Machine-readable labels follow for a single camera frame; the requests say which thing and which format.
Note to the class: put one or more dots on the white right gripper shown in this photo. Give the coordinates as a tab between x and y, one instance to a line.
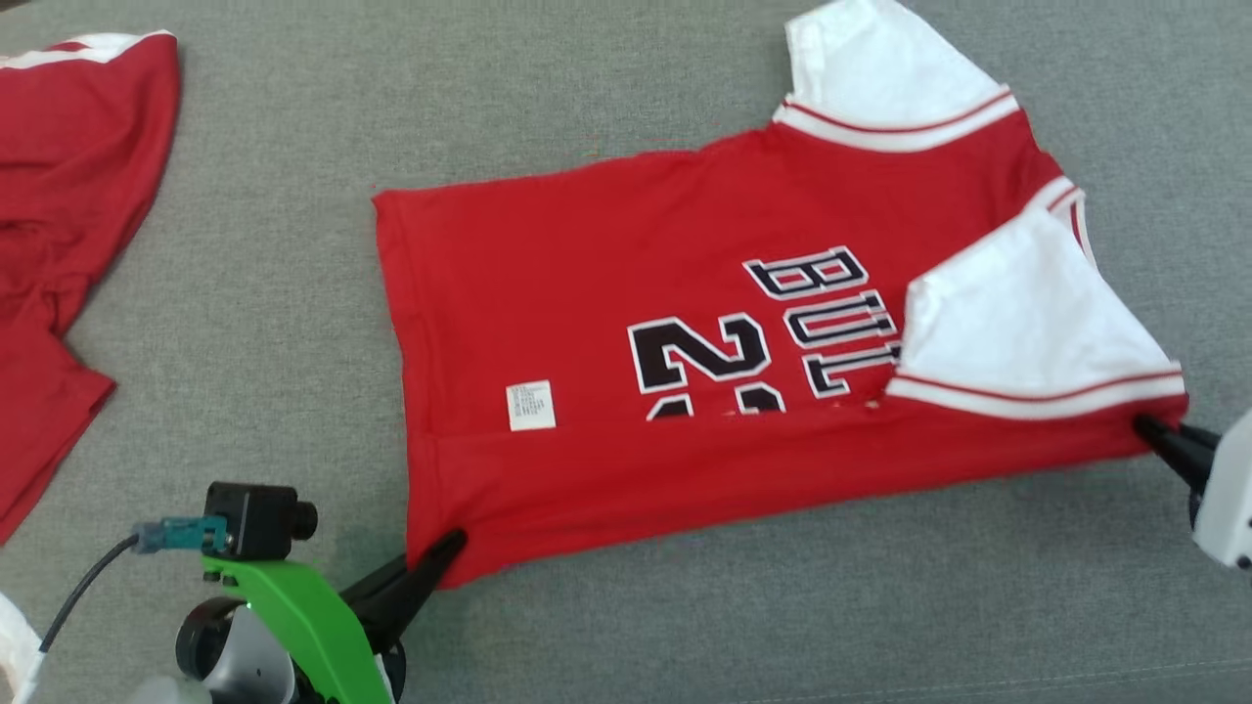
1232	499

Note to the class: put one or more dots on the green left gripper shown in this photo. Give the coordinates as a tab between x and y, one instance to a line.
313	626

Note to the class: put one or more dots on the red basketball jersey white sleeves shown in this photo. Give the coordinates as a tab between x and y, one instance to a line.
587	293

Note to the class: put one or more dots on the red shorts white trim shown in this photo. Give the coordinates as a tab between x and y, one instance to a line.
68	196

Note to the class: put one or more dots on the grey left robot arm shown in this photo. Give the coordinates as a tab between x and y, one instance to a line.
230	655

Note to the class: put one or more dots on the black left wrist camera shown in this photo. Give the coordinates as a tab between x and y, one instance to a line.
254	518

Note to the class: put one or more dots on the teal left camera connector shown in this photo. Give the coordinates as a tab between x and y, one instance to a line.
181	535

